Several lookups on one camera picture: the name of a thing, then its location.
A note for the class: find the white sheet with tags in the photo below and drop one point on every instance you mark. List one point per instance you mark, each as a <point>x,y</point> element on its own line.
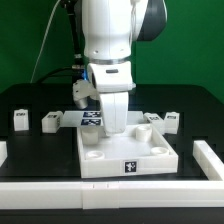
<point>94,118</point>

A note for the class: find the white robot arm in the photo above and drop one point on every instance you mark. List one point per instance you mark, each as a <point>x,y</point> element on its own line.
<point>110,27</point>

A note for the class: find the white square table top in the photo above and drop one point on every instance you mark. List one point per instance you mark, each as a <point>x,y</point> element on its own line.
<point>140,150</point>

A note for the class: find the white U-shaped obstacle fence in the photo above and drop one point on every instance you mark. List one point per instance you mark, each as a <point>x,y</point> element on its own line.
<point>122,194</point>

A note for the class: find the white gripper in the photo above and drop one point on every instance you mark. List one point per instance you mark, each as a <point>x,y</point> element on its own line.
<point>109,84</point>

